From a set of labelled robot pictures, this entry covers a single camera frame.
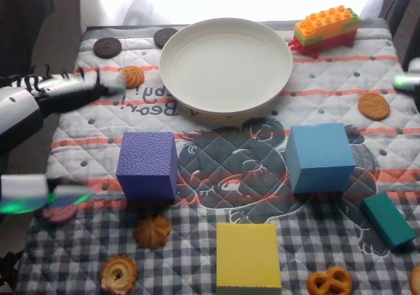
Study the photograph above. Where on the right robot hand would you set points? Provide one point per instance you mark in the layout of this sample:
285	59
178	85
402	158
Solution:
411	80

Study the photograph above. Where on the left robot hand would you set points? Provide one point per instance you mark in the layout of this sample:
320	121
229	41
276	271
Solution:
19	108

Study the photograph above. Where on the blue cube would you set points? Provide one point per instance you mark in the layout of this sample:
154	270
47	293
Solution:
320	157

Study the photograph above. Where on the purple textured cube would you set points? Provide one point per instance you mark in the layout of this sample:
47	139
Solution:
147	164

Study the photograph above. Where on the white round plate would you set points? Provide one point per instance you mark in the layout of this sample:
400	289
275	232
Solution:
226	65

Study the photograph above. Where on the round brown biscuit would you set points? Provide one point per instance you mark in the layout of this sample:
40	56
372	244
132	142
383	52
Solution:
373	107

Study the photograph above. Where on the dark curtain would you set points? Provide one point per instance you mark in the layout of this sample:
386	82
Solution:
33	13
400	10

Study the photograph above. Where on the orange green red brick toy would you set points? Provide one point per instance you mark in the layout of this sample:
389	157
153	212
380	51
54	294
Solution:
325	26

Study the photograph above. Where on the grey bear-print quilt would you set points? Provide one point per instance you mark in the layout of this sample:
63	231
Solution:
328	144

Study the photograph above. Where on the chocolate sandwich cookie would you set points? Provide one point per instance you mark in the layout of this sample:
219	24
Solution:
107	48
163	36

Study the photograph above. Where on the pink swirl cookie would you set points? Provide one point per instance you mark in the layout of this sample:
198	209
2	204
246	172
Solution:
60	214

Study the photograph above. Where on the golden swirl cookie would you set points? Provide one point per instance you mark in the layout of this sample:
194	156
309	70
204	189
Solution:
134	76

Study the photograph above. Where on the teal rectangular block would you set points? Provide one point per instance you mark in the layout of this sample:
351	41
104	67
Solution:
387	221

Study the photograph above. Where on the golden flower-shaped cookie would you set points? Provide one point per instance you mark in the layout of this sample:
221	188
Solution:
152	232

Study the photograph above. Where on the plain golden cookie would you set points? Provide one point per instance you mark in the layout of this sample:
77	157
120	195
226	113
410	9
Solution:
416	282

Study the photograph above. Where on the pretzel-shaped cookie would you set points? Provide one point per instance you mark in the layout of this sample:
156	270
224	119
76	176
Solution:
328	283

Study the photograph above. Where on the yellow flat block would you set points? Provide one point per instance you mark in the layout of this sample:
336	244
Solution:
247	255

